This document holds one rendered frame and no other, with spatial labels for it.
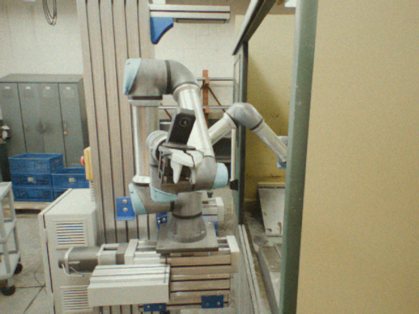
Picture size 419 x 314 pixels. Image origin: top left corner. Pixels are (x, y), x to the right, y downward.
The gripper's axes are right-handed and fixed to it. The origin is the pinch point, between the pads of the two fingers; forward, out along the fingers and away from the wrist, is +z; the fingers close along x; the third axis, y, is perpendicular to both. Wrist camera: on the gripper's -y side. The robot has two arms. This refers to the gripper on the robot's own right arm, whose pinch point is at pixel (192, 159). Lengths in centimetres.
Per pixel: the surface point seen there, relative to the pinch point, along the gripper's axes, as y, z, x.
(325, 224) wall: 13.8, -3.2, -35.5
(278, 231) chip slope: 78, -144, -120
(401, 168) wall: -1.9, 2.0, -48.2
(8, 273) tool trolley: 149, -224, 77
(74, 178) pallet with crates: 116, -414, 43
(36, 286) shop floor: 168, -235, 58
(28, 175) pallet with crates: 121, -440, 104
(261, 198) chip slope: 63, -179, -121
